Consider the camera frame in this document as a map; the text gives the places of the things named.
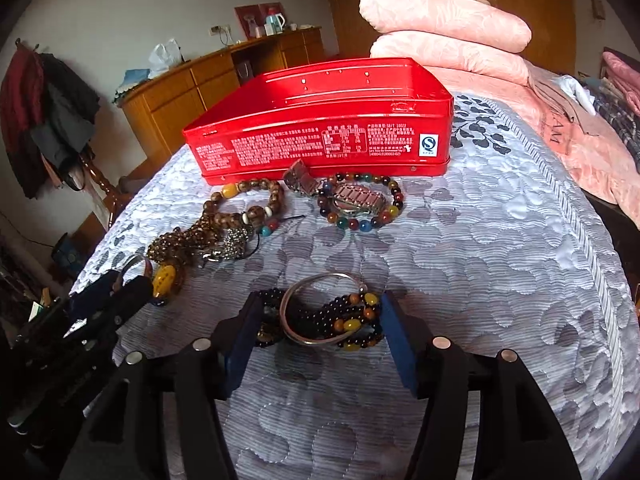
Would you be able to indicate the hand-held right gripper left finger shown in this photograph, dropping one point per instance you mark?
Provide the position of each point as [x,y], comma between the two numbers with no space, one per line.
[240,350]

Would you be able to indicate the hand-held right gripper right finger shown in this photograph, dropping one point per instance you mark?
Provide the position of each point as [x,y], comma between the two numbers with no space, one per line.
[400,345]

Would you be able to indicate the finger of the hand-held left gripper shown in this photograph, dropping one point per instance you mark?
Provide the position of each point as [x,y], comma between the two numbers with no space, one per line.
[125,300]
[97,287]

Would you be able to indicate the silver bangle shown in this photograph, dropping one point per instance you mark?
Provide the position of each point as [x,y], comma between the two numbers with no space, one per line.
[286,320]

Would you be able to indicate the metal band wristwatch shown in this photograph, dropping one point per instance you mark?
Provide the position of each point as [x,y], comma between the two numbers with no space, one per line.
[355,197]

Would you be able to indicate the red tin box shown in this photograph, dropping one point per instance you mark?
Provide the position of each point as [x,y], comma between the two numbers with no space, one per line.
[320,145]

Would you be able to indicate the wooden coat rack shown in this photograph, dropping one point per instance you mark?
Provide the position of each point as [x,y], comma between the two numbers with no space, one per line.
[102,185]

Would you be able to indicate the hanging dark clothes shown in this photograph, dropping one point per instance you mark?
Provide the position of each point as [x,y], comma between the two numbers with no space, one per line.
[40,110]

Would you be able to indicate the wooden sideboard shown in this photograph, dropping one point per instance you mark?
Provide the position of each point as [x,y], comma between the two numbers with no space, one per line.
[170,105]

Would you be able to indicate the blue cloth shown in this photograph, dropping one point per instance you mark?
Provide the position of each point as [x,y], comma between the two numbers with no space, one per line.
[132,82]

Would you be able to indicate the white plastic bag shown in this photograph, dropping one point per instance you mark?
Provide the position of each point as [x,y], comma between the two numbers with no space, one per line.
[165,55]

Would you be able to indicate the grey gift bag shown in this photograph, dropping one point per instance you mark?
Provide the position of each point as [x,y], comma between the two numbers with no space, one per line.
[244,71]

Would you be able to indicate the pink duvet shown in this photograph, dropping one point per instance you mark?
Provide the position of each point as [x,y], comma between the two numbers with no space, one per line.
[590,160]

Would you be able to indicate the taupe lettered cloth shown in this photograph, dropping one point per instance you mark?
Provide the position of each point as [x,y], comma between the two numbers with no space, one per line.
[560,120]

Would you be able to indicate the folded pink quilt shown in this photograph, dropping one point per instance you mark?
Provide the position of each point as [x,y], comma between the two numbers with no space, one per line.
[450,20]
[450,57]

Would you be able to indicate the teal electric kettle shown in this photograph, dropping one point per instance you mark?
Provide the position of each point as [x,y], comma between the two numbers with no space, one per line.
[273,24]

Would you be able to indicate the plaid cloth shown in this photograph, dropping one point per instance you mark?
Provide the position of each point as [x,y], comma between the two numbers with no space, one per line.
[620,120]

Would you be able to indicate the folded pink cloth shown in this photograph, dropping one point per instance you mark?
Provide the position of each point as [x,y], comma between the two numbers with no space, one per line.
[622,67]

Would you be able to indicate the wall socket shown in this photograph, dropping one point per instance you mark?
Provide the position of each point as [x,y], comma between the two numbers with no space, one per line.
[219,30]

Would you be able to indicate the red photo frame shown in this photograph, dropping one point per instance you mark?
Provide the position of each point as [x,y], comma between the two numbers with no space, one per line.
[246,20]
[266,8]

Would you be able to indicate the wall switch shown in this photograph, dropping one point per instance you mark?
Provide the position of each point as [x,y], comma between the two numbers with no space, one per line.
[598,9]

